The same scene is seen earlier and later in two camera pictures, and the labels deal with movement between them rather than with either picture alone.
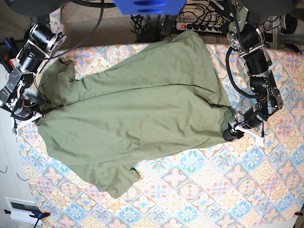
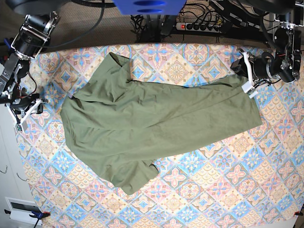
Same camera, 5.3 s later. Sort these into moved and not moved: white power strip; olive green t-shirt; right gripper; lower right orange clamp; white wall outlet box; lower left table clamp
Moved: olive green t-shirt; right gripper
Not moved: lower left table clamp; white power strip; lower right orange clamp; white wall outlet box
